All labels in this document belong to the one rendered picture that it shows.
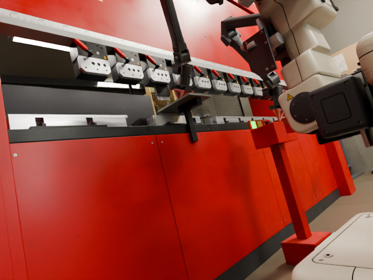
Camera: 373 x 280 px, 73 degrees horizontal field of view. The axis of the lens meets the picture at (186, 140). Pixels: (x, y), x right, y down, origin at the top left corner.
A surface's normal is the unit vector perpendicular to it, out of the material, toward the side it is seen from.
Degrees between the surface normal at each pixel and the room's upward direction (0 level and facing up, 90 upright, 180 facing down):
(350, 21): 90
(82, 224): 90
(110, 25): 90
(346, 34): 90
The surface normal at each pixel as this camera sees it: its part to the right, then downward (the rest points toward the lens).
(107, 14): 0.68, -0.27
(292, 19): -0.76, 0.09
